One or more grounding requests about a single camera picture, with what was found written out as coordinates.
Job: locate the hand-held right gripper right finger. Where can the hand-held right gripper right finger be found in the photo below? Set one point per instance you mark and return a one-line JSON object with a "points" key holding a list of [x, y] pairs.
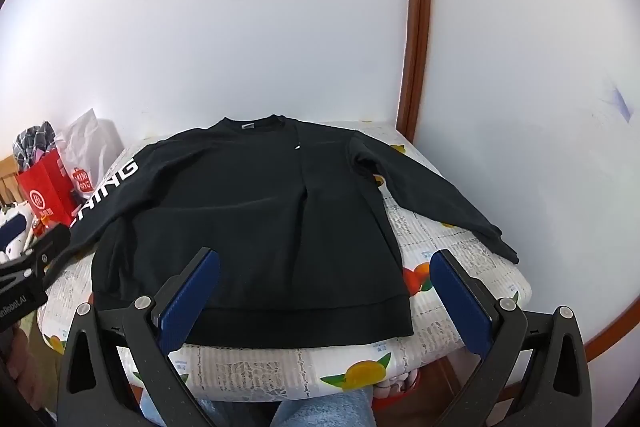
{"points": [[457, 299]]}

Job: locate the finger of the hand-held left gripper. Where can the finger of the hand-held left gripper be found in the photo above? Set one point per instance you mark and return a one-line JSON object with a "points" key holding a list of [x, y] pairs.
{"points": [[50, 243]]}

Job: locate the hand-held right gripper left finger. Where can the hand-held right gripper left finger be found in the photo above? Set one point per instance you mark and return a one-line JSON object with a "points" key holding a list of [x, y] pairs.
{"points": [[192, 294]]}

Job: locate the black sweatshirt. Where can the black sweatshirt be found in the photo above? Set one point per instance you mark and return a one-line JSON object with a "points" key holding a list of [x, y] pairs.
{"points": [[250, 232]]}

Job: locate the person's left hand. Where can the person's left hand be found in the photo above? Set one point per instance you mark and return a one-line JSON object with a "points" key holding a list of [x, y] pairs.
{"points": [[17, 367]]}

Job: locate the white and navy object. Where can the white and navy object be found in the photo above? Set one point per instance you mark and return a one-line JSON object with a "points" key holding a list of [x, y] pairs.
{"points": [[12, 232]]}

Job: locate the red paper shopping bag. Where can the red paper shopping bag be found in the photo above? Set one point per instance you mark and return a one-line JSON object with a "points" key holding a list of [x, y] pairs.
{"points": [[45, 192]]}

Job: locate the wooden furniture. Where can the wooden furniture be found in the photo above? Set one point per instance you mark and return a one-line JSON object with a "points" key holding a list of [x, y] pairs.
{"points": [[6, 187]]}

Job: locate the green cloth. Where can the green cloth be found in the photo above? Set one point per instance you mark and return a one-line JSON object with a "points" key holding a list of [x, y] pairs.
{"points": [[46, 372]]}

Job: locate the plaid cloth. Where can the plaid cloth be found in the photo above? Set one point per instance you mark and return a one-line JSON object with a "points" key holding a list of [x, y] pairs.
{"points": [[32, 144]]}

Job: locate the white plastic shopping bag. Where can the white plastic shopping bag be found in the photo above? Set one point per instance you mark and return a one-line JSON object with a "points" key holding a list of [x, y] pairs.
{"points": [[95, 142]]}

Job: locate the fruit print tablecloth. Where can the fruit print tablecloth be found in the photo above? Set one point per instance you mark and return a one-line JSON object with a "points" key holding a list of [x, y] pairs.
{"points": [[280, 367]]}

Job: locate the wooden baseboard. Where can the wooden baseboard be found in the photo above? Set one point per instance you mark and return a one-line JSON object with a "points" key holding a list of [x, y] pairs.
{"points": [[612, 327]]}

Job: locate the person's blue jeans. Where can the person's blue jeans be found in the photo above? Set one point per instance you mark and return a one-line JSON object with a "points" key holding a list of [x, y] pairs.
{"points": [[320, 412]]}

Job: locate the wooden door frame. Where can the wooden door frame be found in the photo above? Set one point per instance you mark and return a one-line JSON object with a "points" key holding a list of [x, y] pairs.
{"points": [[416, 32]]}

